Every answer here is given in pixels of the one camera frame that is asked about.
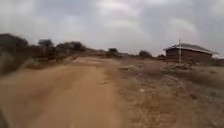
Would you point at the pale pole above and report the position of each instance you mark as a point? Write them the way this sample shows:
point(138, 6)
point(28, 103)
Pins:
point(180, 51)

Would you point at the brick building with metal roof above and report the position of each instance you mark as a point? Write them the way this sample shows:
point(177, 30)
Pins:
point(190, 53)

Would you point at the row of distant trees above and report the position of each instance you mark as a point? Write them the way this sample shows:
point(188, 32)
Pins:
point(133, 53)

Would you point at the row of bushes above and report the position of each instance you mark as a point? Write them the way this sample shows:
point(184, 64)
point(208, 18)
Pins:
point(43, 50)

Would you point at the red-brown dirt road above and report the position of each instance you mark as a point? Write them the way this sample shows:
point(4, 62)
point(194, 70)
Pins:
point(73, 96)

